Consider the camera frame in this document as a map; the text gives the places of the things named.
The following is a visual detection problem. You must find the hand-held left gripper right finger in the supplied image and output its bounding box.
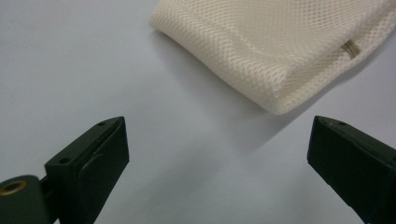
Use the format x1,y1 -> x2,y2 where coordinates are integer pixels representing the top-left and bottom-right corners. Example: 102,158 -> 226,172
306,115 -> 396,224

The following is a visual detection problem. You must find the cream mesh laundry bag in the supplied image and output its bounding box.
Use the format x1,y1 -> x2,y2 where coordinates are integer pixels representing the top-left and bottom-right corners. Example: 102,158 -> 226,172
148,0 -> 396,116

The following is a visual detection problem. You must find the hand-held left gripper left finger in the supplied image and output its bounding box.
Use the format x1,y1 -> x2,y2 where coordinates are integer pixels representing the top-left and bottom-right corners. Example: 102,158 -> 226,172
44,116 -> 131,224

